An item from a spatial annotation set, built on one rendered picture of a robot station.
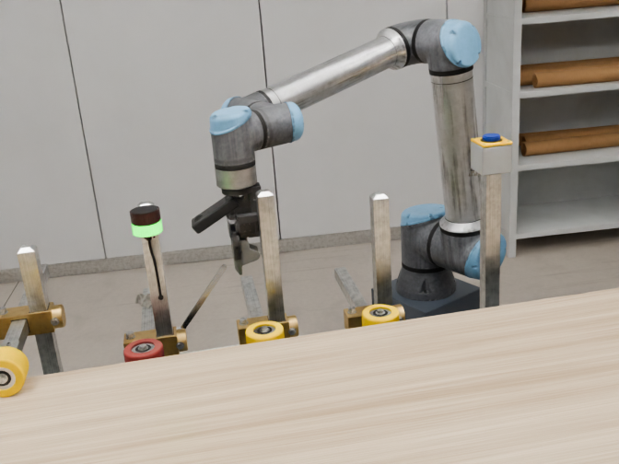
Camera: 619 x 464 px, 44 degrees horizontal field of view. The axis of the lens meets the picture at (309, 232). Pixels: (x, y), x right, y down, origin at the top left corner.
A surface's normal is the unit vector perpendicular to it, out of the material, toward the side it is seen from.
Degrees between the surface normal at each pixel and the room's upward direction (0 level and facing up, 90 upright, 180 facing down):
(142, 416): 0
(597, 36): 90
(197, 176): 90
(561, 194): 90
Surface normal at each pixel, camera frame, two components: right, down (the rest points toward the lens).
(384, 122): 0.12, 0.34
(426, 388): -0.07, -0.93
